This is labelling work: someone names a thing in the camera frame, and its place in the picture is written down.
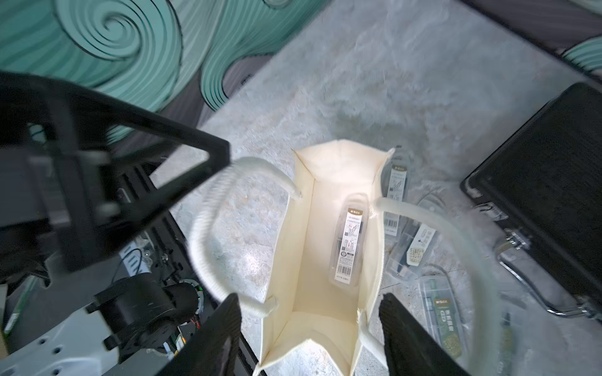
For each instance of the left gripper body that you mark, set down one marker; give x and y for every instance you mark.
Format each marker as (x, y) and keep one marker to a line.
(63, 148)

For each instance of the black metal briefcase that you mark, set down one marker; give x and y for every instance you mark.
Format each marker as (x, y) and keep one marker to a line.
(542, 187)

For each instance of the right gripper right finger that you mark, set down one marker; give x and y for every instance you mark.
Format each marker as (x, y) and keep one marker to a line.
(408, 347)

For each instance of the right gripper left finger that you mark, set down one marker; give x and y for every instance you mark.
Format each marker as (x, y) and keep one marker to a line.
(214, 349)

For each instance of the white label compass case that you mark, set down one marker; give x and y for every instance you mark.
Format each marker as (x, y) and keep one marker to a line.
(349, 241)

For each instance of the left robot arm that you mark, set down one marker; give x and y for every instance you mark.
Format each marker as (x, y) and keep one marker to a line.
(134, 313)

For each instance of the clear compass case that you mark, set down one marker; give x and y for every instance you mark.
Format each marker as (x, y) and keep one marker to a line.
(395, 190)

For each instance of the cream canvas tote bag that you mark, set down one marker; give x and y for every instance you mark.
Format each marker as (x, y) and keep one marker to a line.
(301, 304)

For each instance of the green label compass case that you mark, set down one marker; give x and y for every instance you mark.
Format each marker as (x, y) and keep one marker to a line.
(442, 316)

